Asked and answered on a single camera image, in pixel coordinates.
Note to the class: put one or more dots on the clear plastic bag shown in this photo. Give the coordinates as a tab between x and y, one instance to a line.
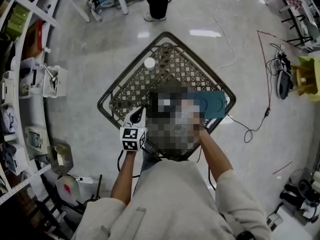
60	157

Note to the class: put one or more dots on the brown wicker metal table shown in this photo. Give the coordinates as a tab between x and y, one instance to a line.
162	69

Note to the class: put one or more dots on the yellow-green stool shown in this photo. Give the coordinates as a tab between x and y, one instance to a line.
308	80

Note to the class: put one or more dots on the white round container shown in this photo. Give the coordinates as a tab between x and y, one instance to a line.
149	63

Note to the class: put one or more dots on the teal box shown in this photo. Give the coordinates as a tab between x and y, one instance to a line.
212	104

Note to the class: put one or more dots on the white storage bin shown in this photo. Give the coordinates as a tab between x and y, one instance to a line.
55	82

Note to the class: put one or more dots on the person's right forearm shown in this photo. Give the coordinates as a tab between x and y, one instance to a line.
215	154

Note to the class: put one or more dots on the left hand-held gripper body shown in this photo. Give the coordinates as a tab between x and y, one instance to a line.
132	137

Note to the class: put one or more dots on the black and grey device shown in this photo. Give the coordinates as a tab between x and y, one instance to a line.
283	82

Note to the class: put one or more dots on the green box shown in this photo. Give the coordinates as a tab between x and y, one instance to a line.
17	21

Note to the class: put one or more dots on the white sheet with red mark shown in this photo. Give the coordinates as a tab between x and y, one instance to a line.
68	187

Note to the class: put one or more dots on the white power strip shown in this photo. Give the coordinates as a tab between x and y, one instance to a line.
274	221

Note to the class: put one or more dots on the black appliance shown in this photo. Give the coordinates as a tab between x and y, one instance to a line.
301	190

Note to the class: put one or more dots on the person's beige shirt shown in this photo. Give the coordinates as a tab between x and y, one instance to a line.
172	204

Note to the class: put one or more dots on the person's left forearm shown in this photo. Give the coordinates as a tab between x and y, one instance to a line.
124	174

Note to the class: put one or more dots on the white shelf unit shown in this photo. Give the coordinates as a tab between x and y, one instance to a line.
22	124

